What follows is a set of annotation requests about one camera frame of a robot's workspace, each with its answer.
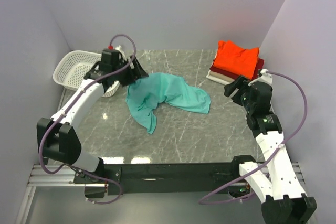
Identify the folded beige t-shirt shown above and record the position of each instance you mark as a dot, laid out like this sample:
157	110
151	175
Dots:
221	76

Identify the folded white t-shirt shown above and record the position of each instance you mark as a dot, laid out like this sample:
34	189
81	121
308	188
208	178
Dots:
218	80

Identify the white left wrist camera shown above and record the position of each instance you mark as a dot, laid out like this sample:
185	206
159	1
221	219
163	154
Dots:
118	48

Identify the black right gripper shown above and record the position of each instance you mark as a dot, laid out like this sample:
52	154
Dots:
240	83

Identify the white perforated plastic basket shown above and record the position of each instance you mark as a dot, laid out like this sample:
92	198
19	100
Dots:
72	68

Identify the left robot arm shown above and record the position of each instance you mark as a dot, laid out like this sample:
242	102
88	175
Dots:
57	138

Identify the teal t-shirt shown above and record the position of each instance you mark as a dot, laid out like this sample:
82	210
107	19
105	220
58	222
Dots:
145	95

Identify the aluminium extrusion rail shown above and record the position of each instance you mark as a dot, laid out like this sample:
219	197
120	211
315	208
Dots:
103	191

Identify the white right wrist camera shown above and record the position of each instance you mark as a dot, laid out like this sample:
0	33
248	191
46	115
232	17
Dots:
264	76

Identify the folded dark red t-shirt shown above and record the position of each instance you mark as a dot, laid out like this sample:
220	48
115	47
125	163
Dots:
259	65

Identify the folded orange t-shirt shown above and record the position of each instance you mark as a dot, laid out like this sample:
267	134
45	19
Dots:
235	59

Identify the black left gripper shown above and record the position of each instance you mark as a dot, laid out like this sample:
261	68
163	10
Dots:
134	74

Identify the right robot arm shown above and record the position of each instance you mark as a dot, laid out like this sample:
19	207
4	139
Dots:
283	199

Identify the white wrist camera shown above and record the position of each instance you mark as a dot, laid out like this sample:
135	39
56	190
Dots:
264	76
118	48

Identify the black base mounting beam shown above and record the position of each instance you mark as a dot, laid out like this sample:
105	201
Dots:
174	178

